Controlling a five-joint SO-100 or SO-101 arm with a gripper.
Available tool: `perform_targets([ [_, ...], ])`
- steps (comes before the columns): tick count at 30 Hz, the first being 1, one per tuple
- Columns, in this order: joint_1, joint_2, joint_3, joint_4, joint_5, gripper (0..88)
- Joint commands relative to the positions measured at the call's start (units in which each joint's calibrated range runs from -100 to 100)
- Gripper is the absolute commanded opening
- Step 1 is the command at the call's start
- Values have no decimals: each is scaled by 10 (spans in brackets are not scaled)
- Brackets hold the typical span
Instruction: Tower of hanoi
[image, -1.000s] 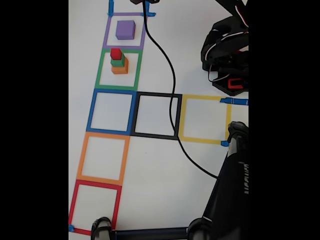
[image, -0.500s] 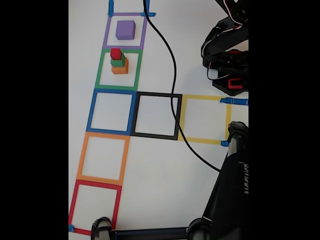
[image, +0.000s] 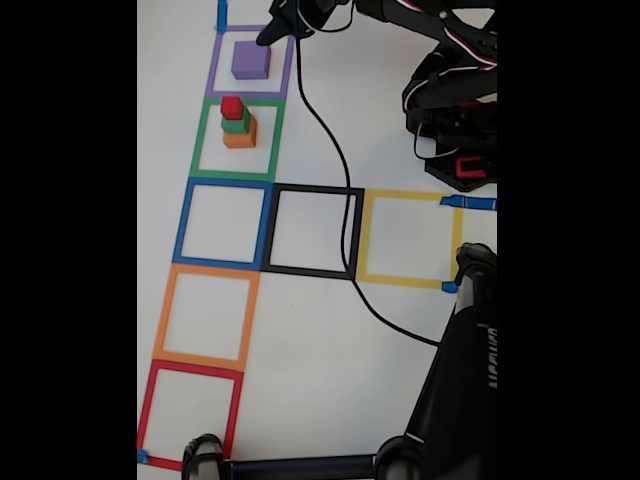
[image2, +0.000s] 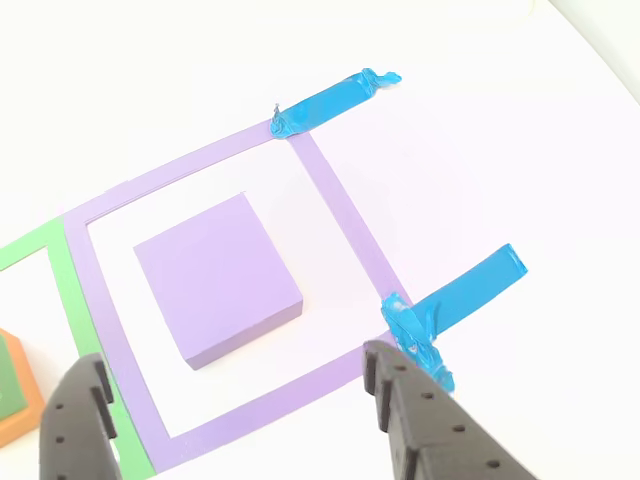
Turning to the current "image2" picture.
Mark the purple square frame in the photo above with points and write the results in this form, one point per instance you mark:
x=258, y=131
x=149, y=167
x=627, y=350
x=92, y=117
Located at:
x=115, y=340

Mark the green square frame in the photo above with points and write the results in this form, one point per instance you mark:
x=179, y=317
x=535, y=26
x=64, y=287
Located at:
x=75, y=310

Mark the large purple cube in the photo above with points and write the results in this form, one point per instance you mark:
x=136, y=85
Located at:
x=220, y=280

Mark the green cube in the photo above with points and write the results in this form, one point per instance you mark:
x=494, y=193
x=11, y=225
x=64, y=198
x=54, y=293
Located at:
x=7, y=380

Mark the orange cube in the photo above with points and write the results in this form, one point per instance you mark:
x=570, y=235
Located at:
x=27, y=400

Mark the blue tape strip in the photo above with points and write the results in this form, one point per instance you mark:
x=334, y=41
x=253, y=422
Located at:
x=450, y=305
x=330, y=105

